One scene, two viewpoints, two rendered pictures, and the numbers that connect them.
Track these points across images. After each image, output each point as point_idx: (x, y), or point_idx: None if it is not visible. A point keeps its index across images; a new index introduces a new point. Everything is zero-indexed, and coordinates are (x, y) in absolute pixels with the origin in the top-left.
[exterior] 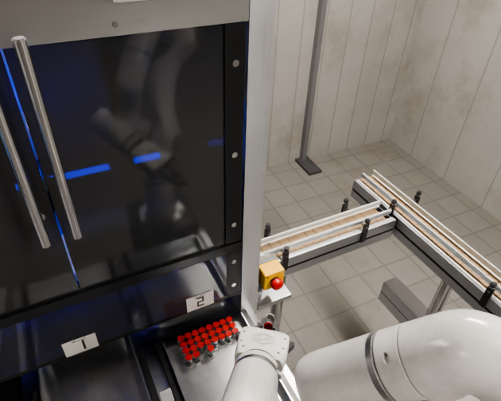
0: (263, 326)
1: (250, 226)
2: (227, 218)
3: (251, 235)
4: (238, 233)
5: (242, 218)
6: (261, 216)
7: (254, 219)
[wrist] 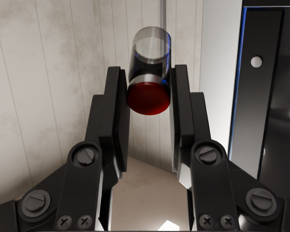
0: (171, 115)
1: (223, 42)
2: (268, 84)
3: (222, 14)
4: (248, 31)
5: (238, 64)
6: (203, 58)
7: (216, 57)
